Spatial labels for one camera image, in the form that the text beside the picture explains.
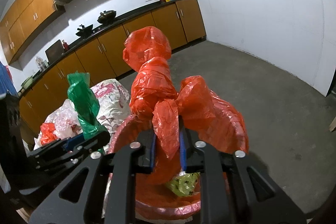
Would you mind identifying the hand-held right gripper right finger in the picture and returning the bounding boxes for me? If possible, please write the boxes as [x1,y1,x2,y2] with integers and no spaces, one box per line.
[178,116,307,224]

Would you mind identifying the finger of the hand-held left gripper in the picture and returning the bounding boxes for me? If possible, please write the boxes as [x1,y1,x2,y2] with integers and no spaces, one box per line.
[35,130,111,171]
[28,134,87,159]

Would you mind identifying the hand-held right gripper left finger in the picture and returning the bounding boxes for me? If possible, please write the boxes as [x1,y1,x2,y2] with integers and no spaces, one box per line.
[29,132,158,224]

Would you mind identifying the clear bubble plastic bag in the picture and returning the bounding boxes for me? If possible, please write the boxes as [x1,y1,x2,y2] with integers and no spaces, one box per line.
[45,98,87,141]

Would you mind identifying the small red plastic bag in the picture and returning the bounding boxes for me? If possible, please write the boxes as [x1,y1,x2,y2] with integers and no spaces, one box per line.
[39,123,60,146]

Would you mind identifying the green plastic bag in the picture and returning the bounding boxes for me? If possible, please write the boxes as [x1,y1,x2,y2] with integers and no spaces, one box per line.
[67,71,109,141]

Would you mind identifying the red plastic basket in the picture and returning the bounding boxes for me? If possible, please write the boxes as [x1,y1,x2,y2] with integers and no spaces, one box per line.
[108,114,250,220]

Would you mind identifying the large red plastic bag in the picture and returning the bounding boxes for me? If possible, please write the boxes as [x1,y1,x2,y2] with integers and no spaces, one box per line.
[123,26,218,186]

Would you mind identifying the yellow-green patterned wrapper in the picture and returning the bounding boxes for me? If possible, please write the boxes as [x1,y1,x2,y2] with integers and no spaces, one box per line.
[165,172,201,197]

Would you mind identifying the floral tablecloth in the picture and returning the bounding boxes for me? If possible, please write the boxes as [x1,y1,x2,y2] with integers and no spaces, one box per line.
[34,79,132,153]

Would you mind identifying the green pot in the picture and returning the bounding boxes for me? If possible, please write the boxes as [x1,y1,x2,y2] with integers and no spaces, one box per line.
[21,76,35,88]

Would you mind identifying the blue cloth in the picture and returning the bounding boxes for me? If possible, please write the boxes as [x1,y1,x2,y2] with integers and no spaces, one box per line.
[0,61,16,95]

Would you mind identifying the clear glass jar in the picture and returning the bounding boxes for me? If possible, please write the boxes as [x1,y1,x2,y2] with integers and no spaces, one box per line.
[35,56,49,72]

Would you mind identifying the wooden base cabinets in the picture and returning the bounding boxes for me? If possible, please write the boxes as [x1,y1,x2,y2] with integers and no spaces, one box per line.
[18,0,207,135]

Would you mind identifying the brown cutting board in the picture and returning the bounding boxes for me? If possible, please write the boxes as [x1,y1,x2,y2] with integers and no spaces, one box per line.
[45,39,65,64]

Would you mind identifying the black wok with lid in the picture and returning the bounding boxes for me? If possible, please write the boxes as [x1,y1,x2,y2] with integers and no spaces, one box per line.
[97,10,117,24]

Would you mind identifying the black kitchen countertop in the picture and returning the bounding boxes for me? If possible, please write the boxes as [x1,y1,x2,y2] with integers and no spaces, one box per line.
[16,0,197,99]

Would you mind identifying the wooden wall cabinets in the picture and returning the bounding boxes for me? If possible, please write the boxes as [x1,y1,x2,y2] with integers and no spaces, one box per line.
[0,0,177,65]

